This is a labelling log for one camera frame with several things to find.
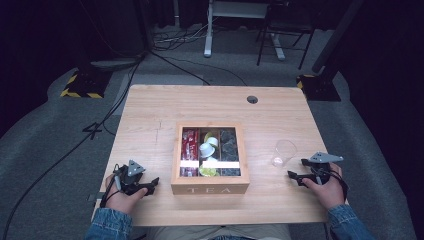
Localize wooden box with glass lid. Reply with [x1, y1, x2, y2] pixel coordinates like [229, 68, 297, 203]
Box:
[170, 120, 251, 196]

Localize slanted grey metal post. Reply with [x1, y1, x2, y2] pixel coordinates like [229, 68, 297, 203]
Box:
[311, 0, 365, 74]

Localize hand-held gripper cable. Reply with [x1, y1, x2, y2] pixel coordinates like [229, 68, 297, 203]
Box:
[99, 163, 122, 208]
[328, 168, 350, 202]

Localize black chair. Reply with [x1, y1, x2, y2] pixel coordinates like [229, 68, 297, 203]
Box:
[255, 0, 317, 71]

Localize right hand-held gripper cable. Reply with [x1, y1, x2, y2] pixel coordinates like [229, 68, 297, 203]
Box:
[328, 168, 350, 202]

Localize thick black floor cable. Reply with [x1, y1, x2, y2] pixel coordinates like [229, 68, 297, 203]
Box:
[0, 54, 144, 233]

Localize bunch of red sachets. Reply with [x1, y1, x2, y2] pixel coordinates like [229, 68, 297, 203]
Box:
[180, 128, 200, 178]

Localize left hand-held gripper cable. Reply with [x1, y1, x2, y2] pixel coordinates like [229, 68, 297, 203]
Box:
[99, 163, 122, 208]

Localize clear plastic cup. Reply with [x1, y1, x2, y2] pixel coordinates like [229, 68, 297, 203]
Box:
[271, 139, 298, 168]

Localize yellow-black striped stand base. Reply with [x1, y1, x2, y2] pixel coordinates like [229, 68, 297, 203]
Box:
[296, 73, 342, 102]
[59, 68, 113, 100]

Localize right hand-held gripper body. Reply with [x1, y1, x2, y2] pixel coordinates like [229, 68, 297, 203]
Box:
[307, 151, 345, 186]

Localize bunch of dark sachets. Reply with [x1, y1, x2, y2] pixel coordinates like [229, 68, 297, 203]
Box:
[219, 128, 242, 177]

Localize large white capsule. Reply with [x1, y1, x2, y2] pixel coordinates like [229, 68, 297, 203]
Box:
[199, 142, 216, 159]

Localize person's left hand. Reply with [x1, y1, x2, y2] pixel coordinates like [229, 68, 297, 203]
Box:
[104, 173, 150, 215]

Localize bundle of floor cables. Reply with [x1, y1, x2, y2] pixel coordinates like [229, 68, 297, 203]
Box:
[152, 21, 209, 53]

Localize large green-lidded capsule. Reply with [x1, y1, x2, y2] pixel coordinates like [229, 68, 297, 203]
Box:
[199, 167, 220, 178]

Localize thin black floor cable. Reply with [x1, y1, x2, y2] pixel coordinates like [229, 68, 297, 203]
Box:
[150, 50, 212, 87]

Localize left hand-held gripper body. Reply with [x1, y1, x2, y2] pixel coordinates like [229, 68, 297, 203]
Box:
[113, 159, 151, 197]

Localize person's legs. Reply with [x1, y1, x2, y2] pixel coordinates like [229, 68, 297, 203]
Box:
[145, 223, 293, 240]

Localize person's right hand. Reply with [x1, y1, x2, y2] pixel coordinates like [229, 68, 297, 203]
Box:
[301, 162, 347, 211]

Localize white desk frame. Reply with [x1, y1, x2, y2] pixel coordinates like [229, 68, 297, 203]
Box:
[203, 0, 287, 62]

